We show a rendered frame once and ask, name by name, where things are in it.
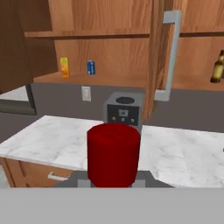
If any open wooden wall cabinet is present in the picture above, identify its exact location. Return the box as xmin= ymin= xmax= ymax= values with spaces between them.
xmin=158 ymin=0 xmax=224 ymax=92
xmin=24 ymin=0 xmax=154 ymax=89

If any dark brown cabinet door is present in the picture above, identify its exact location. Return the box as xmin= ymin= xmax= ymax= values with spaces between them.
xmin=0 ymin=0 xmax=60 ymax=95

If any wooden drawer front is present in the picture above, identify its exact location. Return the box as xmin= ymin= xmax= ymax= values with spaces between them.
xmin=0 ymin=157 xmax=88 ymax=188

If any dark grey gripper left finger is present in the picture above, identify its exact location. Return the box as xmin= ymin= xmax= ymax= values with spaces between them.
xmin=54 ymin=170 xmax=90 ymax=189

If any grey cabinet door handle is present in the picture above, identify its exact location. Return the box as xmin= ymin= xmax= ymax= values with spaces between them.
xmin=153 ymin=10 xmax=183 ymax=102

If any blue drink can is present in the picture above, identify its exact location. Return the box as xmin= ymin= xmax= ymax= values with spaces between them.
xmin=86 ymin=59 xmax=97 ymax=76

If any red can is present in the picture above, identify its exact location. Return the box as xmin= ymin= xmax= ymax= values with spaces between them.
xmin=86 ymin=122 xmax=142 ymax=188

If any brown beer bottle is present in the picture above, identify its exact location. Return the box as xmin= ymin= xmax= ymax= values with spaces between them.
xmin=209 ymin=49 xmax=224 ymax=84

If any grey drawer handle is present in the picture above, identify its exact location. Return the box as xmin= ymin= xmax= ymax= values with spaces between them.
xmin=46 ymin=171 xmax=72 ymax=183

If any yellow orange juice carton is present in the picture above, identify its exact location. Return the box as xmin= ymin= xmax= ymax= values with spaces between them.
xmin=59 ymin=57 xmax=71 ymax=79

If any light wooden cabinet door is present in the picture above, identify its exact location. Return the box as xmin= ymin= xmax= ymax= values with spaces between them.
xmin=142 ymin=0 xmax=171 ymax=121

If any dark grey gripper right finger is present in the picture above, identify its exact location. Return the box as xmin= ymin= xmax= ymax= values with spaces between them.
xmin=133 ymin=171 xmax=173 ymax=189

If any dark grey framed panel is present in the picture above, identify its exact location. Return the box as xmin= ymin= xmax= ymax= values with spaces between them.
xmin=0 ymin=83 xmax=38 ymax=116

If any white wall socket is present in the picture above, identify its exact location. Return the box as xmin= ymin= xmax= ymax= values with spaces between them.
xmin=80 ymin=85 xmax=93 ymax=102

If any grey box-shaped small appliance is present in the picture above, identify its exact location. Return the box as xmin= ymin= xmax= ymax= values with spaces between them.
xmin=103 ymin=91 xmax=144 ymax=133

